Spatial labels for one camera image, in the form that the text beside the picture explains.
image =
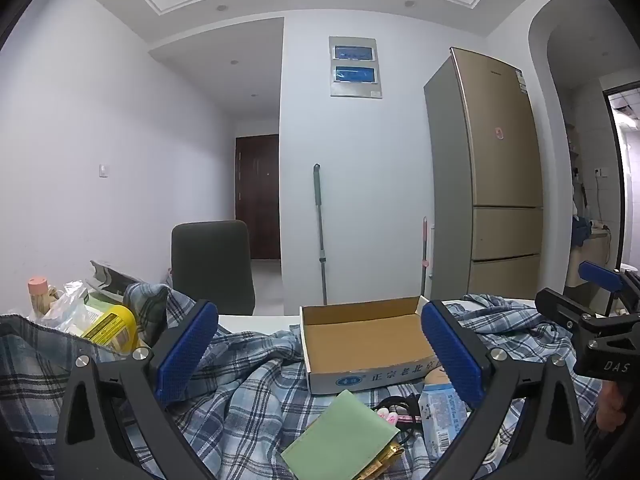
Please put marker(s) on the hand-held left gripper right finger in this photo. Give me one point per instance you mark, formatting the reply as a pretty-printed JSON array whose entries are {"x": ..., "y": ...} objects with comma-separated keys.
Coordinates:
[{"x": 450, "y": 355}]

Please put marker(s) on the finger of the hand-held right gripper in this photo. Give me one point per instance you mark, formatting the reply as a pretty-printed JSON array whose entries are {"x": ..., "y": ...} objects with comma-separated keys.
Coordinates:
[
  {"x": 560, "y": 305},
  {"x": 600, "y": 276}
]

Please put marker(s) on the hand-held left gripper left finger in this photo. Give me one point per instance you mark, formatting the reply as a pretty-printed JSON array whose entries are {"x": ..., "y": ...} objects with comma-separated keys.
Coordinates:
[{"x": 182, "y": 360}]

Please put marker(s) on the cardboard box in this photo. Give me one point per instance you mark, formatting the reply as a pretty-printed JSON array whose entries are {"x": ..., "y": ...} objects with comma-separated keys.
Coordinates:
[{"x": 360, "y": 340}]

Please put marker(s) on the gold foil packet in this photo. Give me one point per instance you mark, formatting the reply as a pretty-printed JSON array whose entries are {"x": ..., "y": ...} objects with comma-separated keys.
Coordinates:
[{"x": 382, "y": 462}]

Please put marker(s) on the green pad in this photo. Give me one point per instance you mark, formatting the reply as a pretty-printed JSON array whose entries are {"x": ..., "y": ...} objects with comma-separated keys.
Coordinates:
[{"x": 340, "y": 435}]

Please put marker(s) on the person's right hand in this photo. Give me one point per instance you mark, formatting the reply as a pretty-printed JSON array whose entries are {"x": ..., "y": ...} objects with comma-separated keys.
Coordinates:
[{"x": 614, "y": 407}]

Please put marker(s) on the kitchen counter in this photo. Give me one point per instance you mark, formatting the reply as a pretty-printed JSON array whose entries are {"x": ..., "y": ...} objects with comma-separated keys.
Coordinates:
[{"x": 595, "y": 255}]

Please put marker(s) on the blue hanging cloth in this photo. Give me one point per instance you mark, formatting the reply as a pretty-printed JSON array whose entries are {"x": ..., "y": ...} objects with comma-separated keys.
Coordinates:
[{"x": 581, "y": 230}]

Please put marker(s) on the pink hair clip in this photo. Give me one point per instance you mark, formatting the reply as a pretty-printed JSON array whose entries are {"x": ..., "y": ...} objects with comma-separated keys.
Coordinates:
[{"x": 410, "y": 418}]

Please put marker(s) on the yellow snack packet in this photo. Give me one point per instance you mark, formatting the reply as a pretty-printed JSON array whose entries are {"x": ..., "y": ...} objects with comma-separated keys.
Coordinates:
[{"x": 112, "y": 330}]

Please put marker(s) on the blue plaid cloth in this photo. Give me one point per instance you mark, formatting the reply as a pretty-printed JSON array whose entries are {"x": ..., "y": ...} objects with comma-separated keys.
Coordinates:
[{"x": 260, "y": 390}]

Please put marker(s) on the green box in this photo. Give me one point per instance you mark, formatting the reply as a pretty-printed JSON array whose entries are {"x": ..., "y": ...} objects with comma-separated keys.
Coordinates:
[{"x": 102, "y": 305}]

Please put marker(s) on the dark grey chair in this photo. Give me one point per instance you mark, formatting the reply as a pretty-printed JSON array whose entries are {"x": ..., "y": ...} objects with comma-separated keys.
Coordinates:
[{"x": 210, "y": 265}]

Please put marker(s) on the clear plastic bag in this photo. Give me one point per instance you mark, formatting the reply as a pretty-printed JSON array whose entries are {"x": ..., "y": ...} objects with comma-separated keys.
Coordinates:
[{"x": 62, "y": 310}]

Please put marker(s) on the gold refrigerator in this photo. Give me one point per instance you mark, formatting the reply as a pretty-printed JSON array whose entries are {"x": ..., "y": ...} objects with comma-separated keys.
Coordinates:
[{"x": 490, "y": 175}]

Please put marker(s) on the pink lid bottle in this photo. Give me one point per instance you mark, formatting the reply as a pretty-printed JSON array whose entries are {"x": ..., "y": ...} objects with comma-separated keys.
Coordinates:
[{"x": 38, "y": 295}]

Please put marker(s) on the pink fridge sticker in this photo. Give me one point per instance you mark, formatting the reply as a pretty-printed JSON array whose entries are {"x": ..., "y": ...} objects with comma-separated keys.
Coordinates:
[{"x": 500, "y": 133}]

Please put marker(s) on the dark brown door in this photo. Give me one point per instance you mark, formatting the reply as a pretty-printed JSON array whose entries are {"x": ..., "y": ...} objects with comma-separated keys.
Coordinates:
[{"x": 257, "y": 195}]

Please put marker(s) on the wall electrical panel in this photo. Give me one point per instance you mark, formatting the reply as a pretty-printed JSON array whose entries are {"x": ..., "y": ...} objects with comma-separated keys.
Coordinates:
[{"x": 355, "y": 67}]

